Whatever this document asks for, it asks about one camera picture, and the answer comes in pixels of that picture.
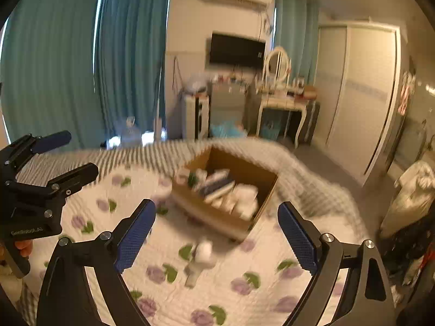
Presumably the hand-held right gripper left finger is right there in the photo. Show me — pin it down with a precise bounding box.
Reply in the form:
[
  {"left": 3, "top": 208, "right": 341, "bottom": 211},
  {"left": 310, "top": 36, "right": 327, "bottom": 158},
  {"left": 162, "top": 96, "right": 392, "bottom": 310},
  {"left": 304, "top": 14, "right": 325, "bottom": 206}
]
[{"left": 37, "top": 199, "right": 157, "bottom": 326}]

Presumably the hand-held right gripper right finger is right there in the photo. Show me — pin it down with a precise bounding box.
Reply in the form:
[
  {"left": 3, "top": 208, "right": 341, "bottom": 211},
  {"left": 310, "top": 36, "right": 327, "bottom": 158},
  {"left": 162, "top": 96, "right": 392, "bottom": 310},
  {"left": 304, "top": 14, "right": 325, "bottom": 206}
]
[{"left": 278, "top": 201, "right": 398, "bottom": 326}]

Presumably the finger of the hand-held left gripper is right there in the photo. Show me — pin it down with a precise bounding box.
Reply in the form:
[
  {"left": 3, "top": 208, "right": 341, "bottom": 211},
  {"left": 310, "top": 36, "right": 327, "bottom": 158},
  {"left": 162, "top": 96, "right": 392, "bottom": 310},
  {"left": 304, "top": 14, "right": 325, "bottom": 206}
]
[
  {"left": 0, "top": 130, "right": 72, "bottom": 174},
  {"left": 4, "top": 162, "right": 99, "bottom": 208}
]

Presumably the cardboard box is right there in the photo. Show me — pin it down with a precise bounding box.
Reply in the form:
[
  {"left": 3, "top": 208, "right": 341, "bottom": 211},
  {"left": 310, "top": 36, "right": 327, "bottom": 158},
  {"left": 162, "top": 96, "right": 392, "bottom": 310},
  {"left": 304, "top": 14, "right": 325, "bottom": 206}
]
[{"left": 171, "top": 146, "right": 280, "bottom": 243}]

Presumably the pile of socks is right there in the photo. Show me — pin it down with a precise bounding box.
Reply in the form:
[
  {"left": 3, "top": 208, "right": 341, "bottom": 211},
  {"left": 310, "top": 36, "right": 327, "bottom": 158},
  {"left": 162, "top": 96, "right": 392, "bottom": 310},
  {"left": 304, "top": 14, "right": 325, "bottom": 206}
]
[{"left": 188, "top": 167, "right": 259, "bottom": 222}]

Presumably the person's left hand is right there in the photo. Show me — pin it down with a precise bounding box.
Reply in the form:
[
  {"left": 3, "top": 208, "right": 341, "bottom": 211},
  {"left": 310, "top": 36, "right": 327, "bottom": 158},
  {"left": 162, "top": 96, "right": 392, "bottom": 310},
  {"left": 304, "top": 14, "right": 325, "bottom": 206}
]
[{"left": 14, "top": 239, "right": 33, "bottom": 259}]

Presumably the small white sock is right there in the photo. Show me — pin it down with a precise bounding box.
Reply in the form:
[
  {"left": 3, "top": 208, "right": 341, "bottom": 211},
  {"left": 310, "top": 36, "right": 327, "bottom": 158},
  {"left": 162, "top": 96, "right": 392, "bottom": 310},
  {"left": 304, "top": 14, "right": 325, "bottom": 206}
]
[{"left": 150, "top": 187, "right": 173, "bottom": 208}]

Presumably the floral quilted bed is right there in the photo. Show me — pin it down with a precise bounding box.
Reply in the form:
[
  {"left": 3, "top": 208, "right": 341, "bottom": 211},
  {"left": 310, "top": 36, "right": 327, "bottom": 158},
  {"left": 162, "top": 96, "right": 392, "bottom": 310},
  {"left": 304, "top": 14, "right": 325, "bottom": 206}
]
[{"left": 16, "top": 137, "right": 370, "bottom": 245}]

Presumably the clear water jug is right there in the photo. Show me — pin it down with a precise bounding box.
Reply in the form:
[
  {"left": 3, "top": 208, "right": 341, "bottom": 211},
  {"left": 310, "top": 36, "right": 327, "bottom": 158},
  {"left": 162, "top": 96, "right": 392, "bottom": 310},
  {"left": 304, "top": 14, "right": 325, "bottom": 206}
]
[{"left": 118, "top": 116, "right": 142, "bottom": 147}]

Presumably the wide teal curtain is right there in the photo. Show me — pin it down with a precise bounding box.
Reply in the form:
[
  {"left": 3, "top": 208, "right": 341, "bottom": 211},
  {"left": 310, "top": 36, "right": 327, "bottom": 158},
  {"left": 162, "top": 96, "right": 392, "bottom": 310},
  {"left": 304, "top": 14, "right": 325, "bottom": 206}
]
[{"left": 1, "top": 0, "right": 171, "bottom": 151}]

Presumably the floral quilt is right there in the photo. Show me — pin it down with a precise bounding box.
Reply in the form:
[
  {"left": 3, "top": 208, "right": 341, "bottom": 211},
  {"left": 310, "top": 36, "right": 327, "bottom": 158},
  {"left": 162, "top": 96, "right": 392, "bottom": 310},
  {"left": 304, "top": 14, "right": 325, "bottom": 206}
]
[{"left": 20, "top": 163, "right": 372, "bottom": 326}]

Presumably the dark clothes pile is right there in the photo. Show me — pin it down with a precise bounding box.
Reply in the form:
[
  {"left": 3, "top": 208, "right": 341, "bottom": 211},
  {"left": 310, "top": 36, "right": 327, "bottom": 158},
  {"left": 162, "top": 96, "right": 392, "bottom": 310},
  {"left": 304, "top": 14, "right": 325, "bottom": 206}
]
[{"left": 377, "top": 207, "right": 435, "bottom": 287}]

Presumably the white garment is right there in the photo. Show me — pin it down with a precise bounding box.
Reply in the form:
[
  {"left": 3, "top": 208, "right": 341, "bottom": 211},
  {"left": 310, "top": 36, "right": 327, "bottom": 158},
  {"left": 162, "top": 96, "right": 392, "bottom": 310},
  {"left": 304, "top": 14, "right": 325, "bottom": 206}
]
[{"left": 380, "top": 161, "right": 435, "bottom": 239}]

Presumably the blue plastic bag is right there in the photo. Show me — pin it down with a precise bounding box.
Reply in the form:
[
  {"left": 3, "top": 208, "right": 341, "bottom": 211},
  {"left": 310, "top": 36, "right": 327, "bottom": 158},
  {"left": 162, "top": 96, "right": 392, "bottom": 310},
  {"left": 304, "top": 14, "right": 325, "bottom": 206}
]
[{"left": 210, "top": 121, "right": 248, "bottom": 139}]

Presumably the white low cabinet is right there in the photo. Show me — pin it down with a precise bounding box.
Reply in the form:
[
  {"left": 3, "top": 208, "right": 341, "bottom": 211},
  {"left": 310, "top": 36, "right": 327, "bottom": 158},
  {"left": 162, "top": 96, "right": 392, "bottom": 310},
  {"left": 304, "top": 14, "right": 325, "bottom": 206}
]
[{"left": 181, "top": 93, "right": 210, "bottom": 140}]

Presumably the white dressing table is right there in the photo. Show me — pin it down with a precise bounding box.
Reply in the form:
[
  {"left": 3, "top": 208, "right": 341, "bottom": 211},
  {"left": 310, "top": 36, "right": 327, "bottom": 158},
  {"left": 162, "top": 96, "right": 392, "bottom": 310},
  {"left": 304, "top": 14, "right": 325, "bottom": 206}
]
[{"left": 254, "top": 84, "right": 310, "bottom": 149}]

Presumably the white sliding-door wardrobe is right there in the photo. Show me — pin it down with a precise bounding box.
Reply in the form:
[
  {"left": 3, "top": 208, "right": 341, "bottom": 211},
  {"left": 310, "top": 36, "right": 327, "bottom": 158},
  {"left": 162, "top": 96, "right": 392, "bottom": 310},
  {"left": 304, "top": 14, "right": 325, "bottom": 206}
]
[{"left": 312, "top": 23, "right": 402, "bottom": 187}]

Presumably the white oval vanity mirror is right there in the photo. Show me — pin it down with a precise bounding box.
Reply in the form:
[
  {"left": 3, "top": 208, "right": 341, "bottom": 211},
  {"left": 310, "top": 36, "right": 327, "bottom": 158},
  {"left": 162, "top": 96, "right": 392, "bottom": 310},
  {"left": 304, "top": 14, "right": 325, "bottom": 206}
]
[{"left": 263, "top": 46, "right": 292, "bottom": 88}]

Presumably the red and white hanging cloth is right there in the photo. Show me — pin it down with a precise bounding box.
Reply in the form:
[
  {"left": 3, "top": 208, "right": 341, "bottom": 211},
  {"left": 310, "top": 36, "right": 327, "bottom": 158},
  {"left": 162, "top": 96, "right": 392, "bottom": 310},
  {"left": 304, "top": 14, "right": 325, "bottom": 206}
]
[{"left": 398, "top": 71, "right": 417, "bottom": 117}]

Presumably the narrow teal curtain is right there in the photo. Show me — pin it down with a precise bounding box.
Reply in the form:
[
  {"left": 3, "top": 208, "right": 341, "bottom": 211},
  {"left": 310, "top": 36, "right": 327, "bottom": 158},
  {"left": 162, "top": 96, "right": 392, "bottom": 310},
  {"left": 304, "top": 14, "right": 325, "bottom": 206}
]
[{"left": 273, "top": 0, "right": 321, "bottom": 87}]

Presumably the black wall television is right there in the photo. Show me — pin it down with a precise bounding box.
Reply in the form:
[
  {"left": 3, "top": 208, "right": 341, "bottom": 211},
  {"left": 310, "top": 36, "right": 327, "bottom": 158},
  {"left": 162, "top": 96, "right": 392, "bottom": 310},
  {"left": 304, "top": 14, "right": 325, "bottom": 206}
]
[{"left": 209, "top": 32, "right": 266, "bottom": 70}]

